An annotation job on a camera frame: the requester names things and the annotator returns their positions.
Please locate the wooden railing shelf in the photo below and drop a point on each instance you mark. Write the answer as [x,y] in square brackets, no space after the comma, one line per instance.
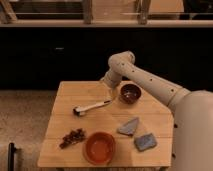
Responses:
[106,13]

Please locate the grey folded cloth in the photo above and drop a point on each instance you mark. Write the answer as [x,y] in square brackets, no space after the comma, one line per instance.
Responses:
[129,127]

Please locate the pile of brown debris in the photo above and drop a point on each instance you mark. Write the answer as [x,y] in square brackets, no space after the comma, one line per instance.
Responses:
[75,136]

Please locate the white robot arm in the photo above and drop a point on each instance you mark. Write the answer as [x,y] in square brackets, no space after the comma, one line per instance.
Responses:
[192,145]

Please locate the beige wooden gripper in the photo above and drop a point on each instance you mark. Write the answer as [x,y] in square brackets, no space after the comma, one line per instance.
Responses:
[113,93]

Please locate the dark brown bowl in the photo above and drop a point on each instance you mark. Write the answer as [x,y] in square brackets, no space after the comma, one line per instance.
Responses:
[130,93]

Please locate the orange clay bowl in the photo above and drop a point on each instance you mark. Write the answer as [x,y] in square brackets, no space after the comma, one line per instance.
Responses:
[99,148]

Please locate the blue grey sponge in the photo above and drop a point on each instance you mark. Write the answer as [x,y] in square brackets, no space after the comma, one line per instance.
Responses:
[145,142]

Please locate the dark cabinet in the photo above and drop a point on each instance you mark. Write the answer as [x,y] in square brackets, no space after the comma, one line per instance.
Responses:
[41,58]

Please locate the wooden table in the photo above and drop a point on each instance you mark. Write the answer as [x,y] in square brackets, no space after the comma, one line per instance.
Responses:
[154,118]

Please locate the white handled brush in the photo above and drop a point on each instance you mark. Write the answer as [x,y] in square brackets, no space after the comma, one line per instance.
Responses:
[81,110]

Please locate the black post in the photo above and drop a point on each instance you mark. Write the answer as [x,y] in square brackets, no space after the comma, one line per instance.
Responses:
[11,153]

